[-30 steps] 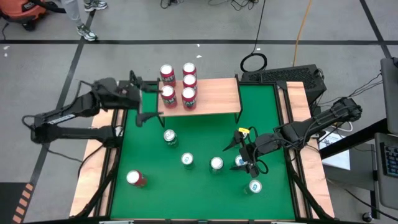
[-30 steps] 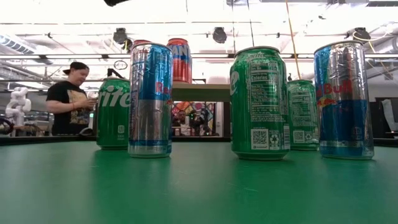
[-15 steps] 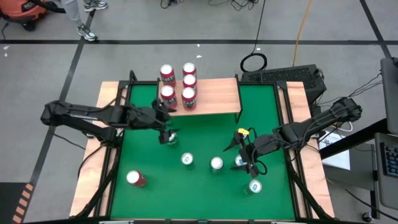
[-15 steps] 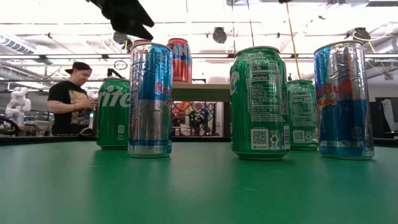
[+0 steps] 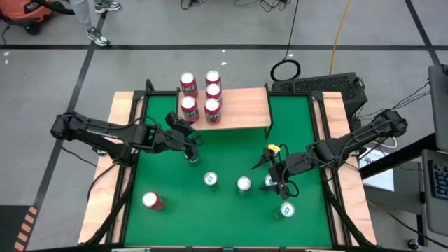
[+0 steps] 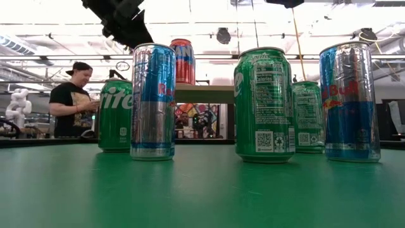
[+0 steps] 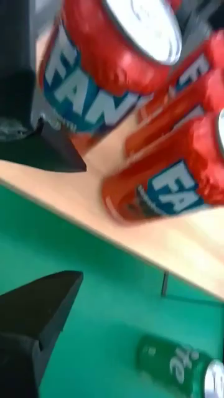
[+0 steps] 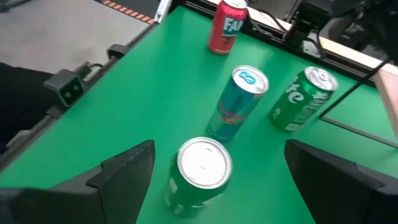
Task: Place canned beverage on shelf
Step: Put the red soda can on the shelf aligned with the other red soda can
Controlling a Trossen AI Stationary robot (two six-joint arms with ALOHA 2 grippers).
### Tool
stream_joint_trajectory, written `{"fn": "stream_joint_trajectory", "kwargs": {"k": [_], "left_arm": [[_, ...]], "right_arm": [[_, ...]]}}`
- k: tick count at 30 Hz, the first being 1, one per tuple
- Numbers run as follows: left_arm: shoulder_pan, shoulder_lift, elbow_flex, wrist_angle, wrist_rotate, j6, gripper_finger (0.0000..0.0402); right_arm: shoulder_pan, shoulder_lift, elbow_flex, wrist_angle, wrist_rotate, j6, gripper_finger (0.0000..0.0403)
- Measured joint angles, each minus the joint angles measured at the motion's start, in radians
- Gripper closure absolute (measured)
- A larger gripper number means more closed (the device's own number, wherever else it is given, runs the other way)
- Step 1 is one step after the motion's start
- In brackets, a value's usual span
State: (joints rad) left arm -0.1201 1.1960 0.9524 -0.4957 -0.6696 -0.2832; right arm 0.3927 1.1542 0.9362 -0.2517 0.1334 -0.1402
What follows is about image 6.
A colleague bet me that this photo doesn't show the wooden shelf black metal legs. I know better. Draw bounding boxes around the wooden shelf black metal legs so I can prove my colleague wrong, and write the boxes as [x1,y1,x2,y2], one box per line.
[175,79,235,140]

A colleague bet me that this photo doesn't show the blue silver Red Bull can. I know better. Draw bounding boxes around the blue silver Red Bull can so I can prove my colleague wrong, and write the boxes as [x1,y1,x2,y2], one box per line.
[318,40,382,163]
[130,43,177,162]

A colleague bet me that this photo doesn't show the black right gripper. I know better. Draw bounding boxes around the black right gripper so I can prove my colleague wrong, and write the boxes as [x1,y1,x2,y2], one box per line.
[265,0,305,9]

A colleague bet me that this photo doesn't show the black ceiling spotlight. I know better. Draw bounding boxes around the black ceiling spotlight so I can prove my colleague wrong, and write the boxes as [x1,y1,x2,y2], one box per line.
[216,27,232,45]
[352,27,379,44]

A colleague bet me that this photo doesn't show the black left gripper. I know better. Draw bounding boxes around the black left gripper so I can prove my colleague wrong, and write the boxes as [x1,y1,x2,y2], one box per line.
[101,8,154,49]

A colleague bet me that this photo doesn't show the black curved hoop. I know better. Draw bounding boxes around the black curved hoop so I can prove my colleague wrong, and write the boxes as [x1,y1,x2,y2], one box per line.
[0,117,22,139]

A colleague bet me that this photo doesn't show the green table mat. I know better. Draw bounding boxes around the green table mat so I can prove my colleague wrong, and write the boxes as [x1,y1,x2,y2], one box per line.
[0,144,405,228]

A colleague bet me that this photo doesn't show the red-orange Fanta can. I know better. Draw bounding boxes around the red-orange Fanta can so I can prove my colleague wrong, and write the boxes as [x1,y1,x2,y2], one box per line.
[170,38,196,86]

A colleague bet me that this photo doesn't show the colourful patterned wall panel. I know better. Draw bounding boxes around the colourful patterned wall panel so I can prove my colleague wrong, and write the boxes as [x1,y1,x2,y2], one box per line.
[175,103,227,139]

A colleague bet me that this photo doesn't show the yellow cable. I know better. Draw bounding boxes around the yellow cable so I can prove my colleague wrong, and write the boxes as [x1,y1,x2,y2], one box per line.
[291,6,307,82]

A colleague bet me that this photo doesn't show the green Sprite can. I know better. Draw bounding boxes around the green Sprite can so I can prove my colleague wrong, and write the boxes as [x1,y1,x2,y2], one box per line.
[97,78,134,153]
[291,80,326,154]
[233,46,297,164]

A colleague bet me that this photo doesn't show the person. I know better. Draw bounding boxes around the person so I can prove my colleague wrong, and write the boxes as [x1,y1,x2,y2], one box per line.
[175,111,194,139]
[49,61,101,139]

